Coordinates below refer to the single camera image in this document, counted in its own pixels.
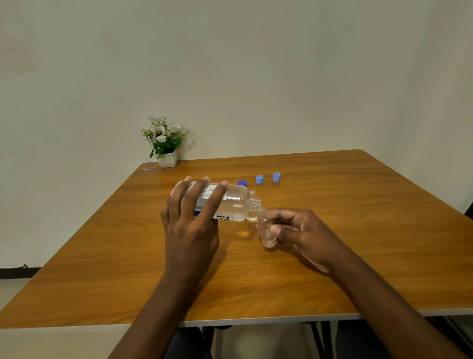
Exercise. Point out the person's left hand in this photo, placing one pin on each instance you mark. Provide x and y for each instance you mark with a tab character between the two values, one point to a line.
190	244

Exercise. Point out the person's right hand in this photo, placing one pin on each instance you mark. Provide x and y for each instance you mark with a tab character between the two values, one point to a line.
314	236

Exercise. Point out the person's left little finger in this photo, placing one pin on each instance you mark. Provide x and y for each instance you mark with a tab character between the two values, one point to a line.
166	210

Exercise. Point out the person's right thumb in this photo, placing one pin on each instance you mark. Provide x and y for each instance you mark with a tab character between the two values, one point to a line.
286	233

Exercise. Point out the person's left middle finger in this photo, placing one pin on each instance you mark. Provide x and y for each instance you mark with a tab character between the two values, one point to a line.
196	198

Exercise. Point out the small clear glass vial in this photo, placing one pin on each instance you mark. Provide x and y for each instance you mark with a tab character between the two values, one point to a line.
269	240

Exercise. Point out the clear labelled plastic bottle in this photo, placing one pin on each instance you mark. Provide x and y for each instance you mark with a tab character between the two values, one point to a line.
236	201

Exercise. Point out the person's left forearm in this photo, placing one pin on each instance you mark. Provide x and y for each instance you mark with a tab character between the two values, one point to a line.
159	318

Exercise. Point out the person's right forearm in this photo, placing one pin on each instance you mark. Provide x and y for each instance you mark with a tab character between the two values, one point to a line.
384	310

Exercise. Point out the white flowers in white pot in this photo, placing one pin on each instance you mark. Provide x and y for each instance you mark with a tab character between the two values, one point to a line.
165	142

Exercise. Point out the black metal table leg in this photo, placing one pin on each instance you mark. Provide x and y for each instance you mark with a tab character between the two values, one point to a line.
449	331
320	340
208	342

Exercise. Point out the person's right leg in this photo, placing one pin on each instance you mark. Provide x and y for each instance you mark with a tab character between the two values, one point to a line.
358	342

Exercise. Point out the person's leg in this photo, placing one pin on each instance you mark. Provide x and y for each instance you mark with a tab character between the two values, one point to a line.
188	346
358	342

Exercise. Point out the person's left leg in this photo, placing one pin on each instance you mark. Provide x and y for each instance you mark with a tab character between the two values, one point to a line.
188	346

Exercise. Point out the black baseboard strip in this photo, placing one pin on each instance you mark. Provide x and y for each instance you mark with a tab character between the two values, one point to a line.
16	273

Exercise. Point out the black furniture edge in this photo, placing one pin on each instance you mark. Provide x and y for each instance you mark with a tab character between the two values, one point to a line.
469	210

